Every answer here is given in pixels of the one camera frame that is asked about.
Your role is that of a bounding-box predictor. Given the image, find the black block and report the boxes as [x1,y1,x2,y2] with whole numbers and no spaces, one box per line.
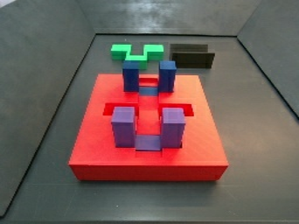
[169,44,215,69]

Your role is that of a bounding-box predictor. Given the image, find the dark blue U block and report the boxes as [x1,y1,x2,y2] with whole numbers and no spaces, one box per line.
[123,60,176,95]

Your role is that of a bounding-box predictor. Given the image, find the green zigzag block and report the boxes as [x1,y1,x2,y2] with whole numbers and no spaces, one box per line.
[109,44,164,70]

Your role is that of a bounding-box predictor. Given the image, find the purple U block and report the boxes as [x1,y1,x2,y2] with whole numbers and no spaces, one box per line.
[111,107,185,151]

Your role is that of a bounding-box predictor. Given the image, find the red slotted board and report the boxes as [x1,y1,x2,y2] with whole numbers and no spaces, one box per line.
[69,74,229,181]

